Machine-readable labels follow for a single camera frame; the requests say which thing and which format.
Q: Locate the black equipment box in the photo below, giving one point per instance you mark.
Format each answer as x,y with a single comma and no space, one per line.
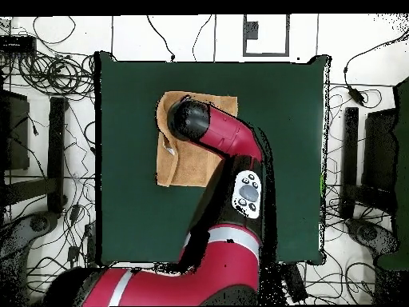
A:
16,134
380,150

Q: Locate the dark green hanging cloth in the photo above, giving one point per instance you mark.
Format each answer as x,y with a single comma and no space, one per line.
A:
403,160

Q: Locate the dark green table cloth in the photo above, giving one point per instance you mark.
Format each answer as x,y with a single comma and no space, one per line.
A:
287,128

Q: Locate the grey floor socket box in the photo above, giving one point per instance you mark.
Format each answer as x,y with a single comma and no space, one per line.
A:
251,30

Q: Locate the black flat device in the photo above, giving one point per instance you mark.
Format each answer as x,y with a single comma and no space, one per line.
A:
17,44

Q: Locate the black power strip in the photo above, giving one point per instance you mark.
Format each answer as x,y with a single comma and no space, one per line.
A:
295,283

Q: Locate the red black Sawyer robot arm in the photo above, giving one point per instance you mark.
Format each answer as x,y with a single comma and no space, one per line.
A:
223,255

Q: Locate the grey floor hatch frame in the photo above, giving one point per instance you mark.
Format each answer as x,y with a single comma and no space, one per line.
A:
287,35

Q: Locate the tan terry towel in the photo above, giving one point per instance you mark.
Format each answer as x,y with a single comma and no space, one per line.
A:
188,166

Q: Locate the black stand bar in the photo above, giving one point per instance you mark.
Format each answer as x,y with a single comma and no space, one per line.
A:
350,160
57,153

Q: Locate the grey black tripod base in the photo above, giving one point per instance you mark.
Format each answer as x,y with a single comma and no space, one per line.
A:
38,223
367,233

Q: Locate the small bright green object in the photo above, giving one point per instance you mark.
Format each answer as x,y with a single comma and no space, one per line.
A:
322,185

